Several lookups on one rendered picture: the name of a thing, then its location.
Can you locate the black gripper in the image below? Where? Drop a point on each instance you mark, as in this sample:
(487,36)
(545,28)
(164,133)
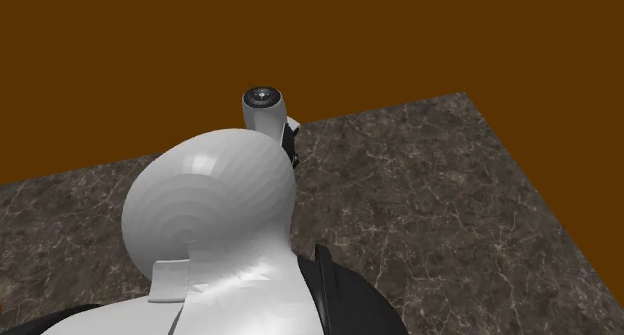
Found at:
(290,143)

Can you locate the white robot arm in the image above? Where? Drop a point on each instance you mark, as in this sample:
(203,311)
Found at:
(209,202)

